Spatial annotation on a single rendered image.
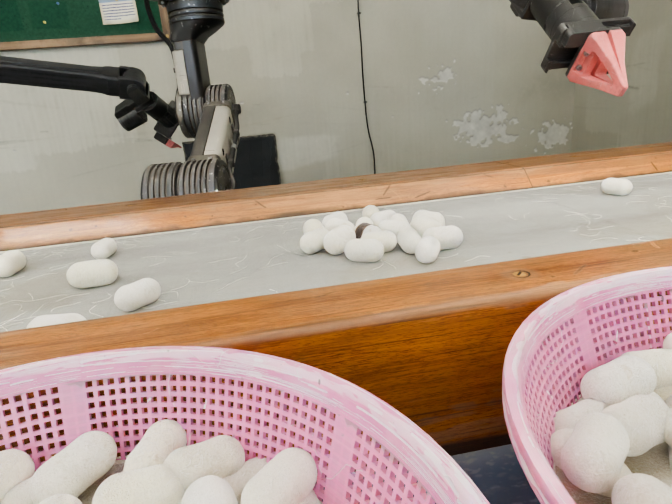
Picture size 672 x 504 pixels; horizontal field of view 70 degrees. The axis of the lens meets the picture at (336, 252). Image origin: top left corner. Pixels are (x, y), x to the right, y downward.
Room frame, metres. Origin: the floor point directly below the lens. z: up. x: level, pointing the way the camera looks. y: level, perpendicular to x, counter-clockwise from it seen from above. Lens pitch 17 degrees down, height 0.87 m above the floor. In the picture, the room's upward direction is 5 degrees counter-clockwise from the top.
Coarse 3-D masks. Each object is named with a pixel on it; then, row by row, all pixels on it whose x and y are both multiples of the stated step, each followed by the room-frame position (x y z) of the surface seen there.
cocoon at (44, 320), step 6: (36, 318) 0.27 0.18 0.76; (42, 318) 0.27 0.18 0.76; (48, 318) 0.27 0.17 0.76; (54, 318) 0.26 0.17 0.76; (60, 318) 0.26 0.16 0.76; (66, 318) 0.26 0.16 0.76; (72, 318) 0.26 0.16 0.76; (78, 318) 0.27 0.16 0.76; (84, 318) 0.27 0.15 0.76; (30, 324) 0.26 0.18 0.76; (36, 324) 0.26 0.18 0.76; (42, 324) 0.26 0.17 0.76; (48, 324) 0.26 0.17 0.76; (54, 324) 0.26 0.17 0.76
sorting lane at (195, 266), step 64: (512, 192) 0.60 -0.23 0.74; (576, 192) 0.57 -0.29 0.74; (640, 192) 0.54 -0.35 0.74; (64, 256) 0.48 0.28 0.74; (128, 256) 0.46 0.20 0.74; (192, 256) 0.44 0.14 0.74; (256, 256) 0.42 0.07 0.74; (320, 256) 0.40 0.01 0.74; (384, 256) 0.39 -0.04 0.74; (448, 256) 0.37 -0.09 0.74; (512, 256) 0.36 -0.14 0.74; (0, 320) 0.32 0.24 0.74
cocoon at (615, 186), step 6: (606, 180) 0.54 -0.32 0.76; (612, 180) 0.54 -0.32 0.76; (618, 180) 0.53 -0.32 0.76; (624, 180) 0.53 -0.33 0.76; (606, 186) 0.54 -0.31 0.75; (612, 186) 0.53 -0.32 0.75; (618, 186) 0.53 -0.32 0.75; (624, 186) 0.52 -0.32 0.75; (630, 186) 0.52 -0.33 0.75; (606, 192) 0.54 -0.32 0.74; (612, 192) 0.54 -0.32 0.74; (618, 192) 0.53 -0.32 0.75; (624, 192) 0.53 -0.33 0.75
